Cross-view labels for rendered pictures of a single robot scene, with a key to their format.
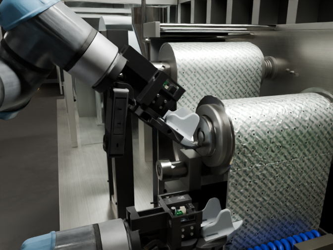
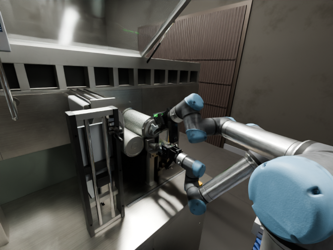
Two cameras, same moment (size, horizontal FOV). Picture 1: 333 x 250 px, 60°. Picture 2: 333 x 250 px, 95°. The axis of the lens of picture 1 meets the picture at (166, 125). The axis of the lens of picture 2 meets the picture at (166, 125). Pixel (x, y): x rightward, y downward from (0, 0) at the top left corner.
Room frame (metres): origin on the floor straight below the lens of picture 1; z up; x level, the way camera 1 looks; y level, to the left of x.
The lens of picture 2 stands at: (0.77, 0.71, 1.59)
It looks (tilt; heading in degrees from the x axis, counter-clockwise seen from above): 20 degrees down; 246
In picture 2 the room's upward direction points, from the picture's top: 3 degrees clockwise
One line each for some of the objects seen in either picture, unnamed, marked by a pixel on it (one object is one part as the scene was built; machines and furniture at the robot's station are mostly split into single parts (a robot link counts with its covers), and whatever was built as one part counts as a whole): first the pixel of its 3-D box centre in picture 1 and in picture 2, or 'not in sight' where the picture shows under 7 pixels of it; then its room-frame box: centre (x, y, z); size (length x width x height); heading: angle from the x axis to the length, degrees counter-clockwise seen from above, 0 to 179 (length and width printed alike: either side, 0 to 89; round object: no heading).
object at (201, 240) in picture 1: (201, 241); not in sight; (0.41, -0.06, 1.09); 0.09 x 0.05 x 0.02; 109
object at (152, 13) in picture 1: (148, 16); not in sight; (1.22, 0.07, 1.50); 0.14 x 0.14 x 0.06
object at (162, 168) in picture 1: (163, 169); (155, 146); (0.51, 0.01, 1.18); 0.04 x 0.02 x 0.04; 20
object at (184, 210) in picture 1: (163, 228); (172, 153); (0.41, 0.01, 1.12); 0.12 x 0.08 x 0.09; 110
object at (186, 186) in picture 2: not in sight; (192, 184); (0.36, 0.17, 1.01); 0.11 x 0.08 x 0.11; 67
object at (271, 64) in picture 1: (259, 69); not in sight; (0.84, -0.27, 1.33); 0.07 x 0.07 x 0.07; 20
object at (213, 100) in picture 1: (211, 135); (151, 128); (0.51, -0.08, 1.25); 0.15 x 0.01 x 0.15; 20
